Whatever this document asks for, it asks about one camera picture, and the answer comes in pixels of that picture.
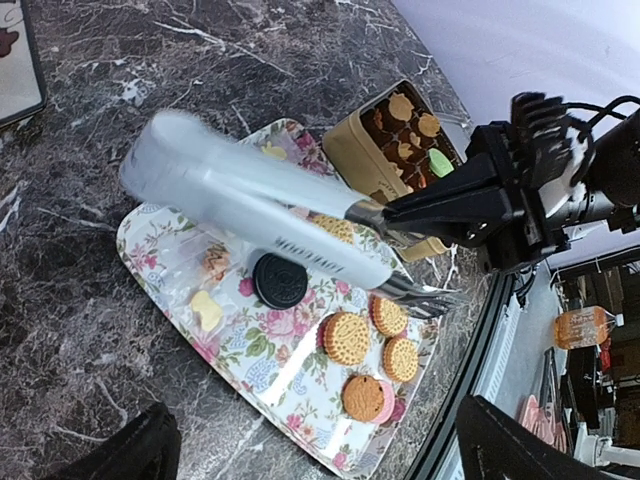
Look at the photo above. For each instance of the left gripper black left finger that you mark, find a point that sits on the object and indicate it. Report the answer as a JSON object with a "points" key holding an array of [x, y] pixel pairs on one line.
{"points": [[148, 447]]}

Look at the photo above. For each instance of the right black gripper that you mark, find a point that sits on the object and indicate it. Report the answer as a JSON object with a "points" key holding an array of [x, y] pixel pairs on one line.
{"points": [[483, 205]]}

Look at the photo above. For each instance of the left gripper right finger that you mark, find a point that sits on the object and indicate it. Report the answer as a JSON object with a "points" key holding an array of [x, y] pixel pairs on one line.
{"points": [[494, 446]]}

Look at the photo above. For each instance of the green macaron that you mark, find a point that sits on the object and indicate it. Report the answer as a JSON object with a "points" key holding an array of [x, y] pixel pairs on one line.
{"points": [[439, 163]]}

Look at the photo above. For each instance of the black sandwich cookie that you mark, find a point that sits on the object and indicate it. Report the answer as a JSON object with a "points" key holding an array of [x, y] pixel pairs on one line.
{"points": [[279, 283]]}

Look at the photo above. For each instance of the metal serving tongs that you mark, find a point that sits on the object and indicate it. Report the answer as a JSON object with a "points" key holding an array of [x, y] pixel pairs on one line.
{"points": [[178, 161]]}

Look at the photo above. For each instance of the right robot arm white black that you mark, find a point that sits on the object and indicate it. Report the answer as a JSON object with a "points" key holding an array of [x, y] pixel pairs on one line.
{"points": [[612, 181]]}

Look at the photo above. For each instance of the pink tray outside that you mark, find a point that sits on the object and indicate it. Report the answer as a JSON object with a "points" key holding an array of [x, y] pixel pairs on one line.
{"points": [[541, 421]]}

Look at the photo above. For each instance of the pink macaron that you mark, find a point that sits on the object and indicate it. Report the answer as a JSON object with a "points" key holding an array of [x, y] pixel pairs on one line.
{"points": [[388, 403]]}

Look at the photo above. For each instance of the gold cookie tin box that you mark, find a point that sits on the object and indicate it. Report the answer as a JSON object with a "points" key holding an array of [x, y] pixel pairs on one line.
{"points": [[382, 157]]}

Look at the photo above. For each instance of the round waffle cookie bottom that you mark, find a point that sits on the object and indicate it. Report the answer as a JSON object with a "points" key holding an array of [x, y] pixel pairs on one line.
{"points": [[400, 359]]}

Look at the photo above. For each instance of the chocolate chip cookie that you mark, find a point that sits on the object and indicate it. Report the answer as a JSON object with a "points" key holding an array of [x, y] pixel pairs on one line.
{"points": [[363, 398]]}

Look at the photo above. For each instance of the floral rectangular tray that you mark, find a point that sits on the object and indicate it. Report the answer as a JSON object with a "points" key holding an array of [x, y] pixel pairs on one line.
{"points": [[274, 358]]}

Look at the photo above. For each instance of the orange drink bottle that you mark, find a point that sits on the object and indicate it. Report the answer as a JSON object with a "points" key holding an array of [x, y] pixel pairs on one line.
{"points": [[585, 327]]}

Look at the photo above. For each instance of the flower shaped cookie centre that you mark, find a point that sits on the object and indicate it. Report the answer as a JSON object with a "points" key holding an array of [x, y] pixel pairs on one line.
{"points": [[346, 338]]}

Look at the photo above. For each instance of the floral square coaster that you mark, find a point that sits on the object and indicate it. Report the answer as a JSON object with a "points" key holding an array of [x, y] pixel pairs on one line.
{"points": [[23, 90]]}

